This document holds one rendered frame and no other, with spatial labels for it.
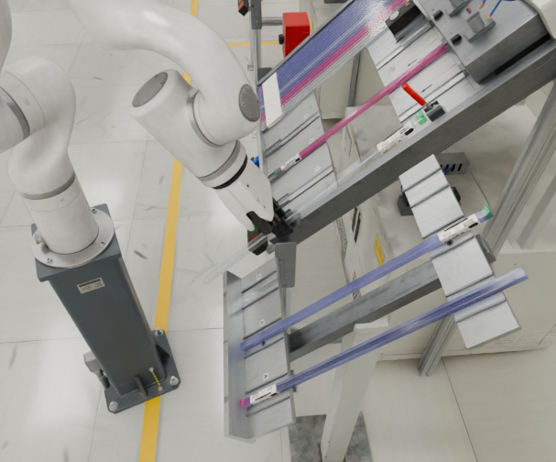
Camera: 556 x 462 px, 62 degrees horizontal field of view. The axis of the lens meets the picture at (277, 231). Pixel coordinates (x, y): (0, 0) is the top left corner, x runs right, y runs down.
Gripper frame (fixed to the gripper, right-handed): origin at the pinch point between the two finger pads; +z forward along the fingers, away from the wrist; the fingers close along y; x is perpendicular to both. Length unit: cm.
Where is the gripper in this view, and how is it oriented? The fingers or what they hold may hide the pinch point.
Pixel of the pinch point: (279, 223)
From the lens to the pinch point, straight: 80.2
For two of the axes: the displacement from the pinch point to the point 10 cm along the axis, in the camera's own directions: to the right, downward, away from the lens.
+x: 8.4, -4.1, -3.5
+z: 5.3, 5.4, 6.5
